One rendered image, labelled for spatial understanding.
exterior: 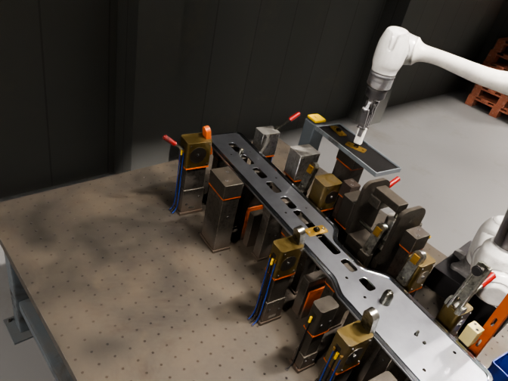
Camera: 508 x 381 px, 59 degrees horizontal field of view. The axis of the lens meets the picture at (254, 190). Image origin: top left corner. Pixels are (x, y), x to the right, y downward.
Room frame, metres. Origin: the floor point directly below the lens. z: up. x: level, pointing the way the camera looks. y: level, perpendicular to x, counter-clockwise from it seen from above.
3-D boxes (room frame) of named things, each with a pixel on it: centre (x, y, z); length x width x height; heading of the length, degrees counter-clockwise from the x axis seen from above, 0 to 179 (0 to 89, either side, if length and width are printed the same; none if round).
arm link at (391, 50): (1.65, -0.36, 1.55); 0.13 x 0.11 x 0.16; 162
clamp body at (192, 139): (1.59, 0.28, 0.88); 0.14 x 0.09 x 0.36; 129
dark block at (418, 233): (1.21, -0.55, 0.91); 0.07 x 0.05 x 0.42; 129
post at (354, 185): (1.46, -0.35, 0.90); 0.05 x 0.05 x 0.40; 39
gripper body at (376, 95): (1.64, -0.36, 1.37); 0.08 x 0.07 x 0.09; 154
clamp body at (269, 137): (1.82, -0.01, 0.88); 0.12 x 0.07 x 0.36; 129
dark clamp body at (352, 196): (1.41, -0.39, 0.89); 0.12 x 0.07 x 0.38; 129
